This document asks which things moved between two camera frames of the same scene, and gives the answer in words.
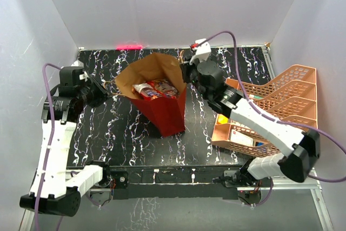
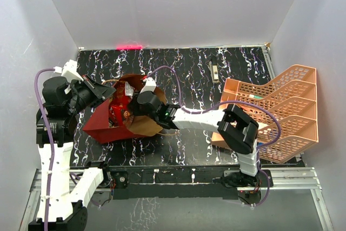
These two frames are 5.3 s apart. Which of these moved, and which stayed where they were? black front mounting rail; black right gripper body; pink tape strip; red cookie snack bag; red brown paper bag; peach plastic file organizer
Moved: black right gripper body; red cookie snack bag; red brown paper bag
Stayed: peach plastic file organizer; pink tape strip; black front mounting rail
